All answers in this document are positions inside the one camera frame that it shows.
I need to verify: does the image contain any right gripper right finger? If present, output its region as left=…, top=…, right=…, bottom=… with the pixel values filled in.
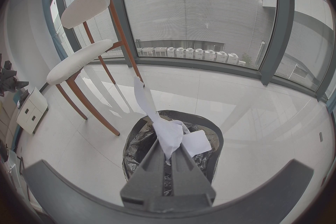
left=171, top=148, right=217, bottom=205

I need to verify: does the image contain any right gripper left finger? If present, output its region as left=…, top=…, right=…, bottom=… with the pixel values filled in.
left=120, top=138, right=167, bottom=208

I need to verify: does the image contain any black plastic bag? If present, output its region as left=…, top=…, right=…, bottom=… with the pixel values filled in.
left=122, top=110, right=223, bottom=196

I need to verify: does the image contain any small black device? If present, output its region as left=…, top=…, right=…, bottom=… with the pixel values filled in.
left=18, top=90, right=29, bottom=108

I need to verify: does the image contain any small white cabinet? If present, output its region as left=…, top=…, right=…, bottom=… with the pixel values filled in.
left=16, top=86, right=48, bottom=135

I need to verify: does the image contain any blue-green curtain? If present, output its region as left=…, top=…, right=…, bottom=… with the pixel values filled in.
left=41, top=0, right=69, bottom=61

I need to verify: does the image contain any white chair with wooden legs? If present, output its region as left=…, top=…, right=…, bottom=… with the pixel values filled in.
left=46, top=0, right=145, bottom=137

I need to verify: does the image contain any window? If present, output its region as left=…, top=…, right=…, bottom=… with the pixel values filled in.
left=42, top=0, right=336, bottom=103

